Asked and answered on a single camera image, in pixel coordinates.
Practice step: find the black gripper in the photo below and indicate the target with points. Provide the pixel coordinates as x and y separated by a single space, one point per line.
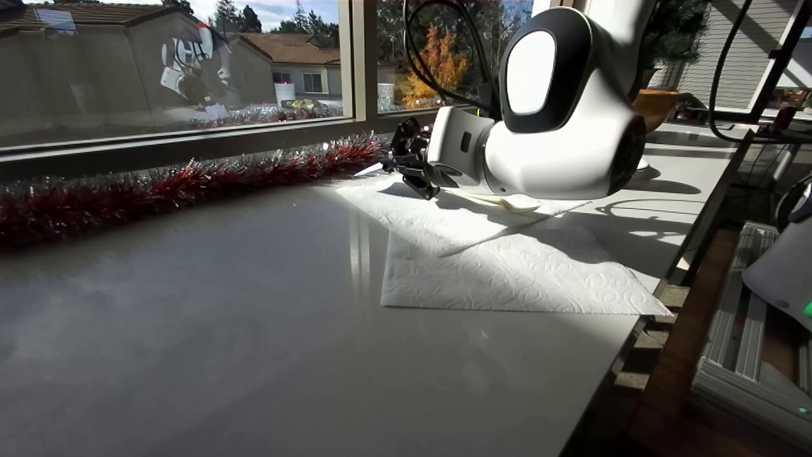
407 154

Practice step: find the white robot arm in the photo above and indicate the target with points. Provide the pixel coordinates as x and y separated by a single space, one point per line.
560 119

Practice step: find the white paper towel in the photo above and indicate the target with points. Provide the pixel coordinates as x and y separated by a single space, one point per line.
457 255

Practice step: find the red silver tinsel garland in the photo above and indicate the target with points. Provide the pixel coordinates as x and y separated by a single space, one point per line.
59 208

